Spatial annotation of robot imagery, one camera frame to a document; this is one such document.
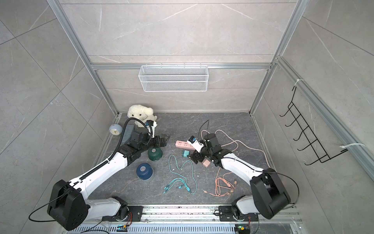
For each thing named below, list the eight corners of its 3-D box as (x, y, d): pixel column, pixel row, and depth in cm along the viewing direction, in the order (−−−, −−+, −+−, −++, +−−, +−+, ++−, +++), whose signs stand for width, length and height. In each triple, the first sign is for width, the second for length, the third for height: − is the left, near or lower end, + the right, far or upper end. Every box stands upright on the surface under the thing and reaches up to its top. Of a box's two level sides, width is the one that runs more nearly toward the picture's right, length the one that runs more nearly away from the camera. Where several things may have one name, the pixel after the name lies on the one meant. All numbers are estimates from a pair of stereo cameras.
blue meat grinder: (140, 182, 85) (134, 176, 77) (142, 170, 90) (137, 163, 81) (152, 182, 85) (148, 176, 77) (154, 170, 90) (151, 163, 81)
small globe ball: (113, 136, 107) (107, 128, 100) (116, 131, 111) (110, 122, 103) (123, 136, 107) (117, 128, 99) (125, 131, 111) (120, 122, 103)
